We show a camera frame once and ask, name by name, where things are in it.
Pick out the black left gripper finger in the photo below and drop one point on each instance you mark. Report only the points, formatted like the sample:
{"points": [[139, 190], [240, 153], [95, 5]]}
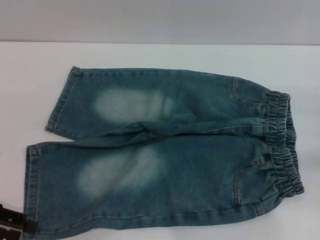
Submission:
{"points": [[15, 215], [12, 225]]}

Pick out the blue denim shorts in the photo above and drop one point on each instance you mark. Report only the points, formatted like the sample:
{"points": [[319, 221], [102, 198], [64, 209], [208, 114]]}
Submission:
{"points": [[175, 175]]}

